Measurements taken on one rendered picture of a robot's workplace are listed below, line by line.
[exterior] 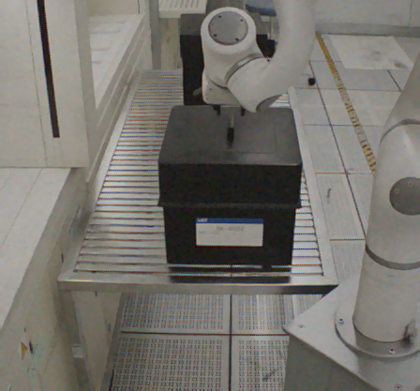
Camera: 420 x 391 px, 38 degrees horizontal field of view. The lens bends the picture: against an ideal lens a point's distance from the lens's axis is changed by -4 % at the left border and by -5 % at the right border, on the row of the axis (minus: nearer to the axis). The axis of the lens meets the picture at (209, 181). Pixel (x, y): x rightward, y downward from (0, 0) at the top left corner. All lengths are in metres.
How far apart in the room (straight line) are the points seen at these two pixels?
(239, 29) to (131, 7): 1.95
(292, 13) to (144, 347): 1.58
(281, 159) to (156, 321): 1.25
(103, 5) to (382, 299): 2.12
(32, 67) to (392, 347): 0.98
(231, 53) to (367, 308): 0.52
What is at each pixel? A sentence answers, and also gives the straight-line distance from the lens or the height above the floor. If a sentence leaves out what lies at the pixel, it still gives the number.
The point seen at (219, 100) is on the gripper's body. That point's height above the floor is 1.15.
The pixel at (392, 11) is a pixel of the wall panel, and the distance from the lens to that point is 5.77.
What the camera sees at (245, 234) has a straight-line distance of 1.32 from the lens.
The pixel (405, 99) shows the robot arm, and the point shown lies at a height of 1.22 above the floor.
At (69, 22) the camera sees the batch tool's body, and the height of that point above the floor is 1.23.
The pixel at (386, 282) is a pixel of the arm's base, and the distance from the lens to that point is 1.11.
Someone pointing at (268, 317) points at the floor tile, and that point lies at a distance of 2.37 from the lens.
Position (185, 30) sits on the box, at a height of 1.01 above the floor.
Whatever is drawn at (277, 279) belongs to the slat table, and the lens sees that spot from 1.33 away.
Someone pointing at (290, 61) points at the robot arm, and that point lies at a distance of 0.93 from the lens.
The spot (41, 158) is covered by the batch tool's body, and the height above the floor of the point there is 0.89.
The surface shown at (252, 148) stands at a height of 1.01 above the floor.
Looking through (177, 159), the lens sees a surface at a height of 1.01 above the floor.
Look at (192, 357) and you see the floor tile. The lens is 2.22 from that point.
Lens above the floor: 1.60
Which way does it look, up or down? 30 degrees down
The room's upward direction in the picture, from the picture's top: 1 degrees counter-clockwise
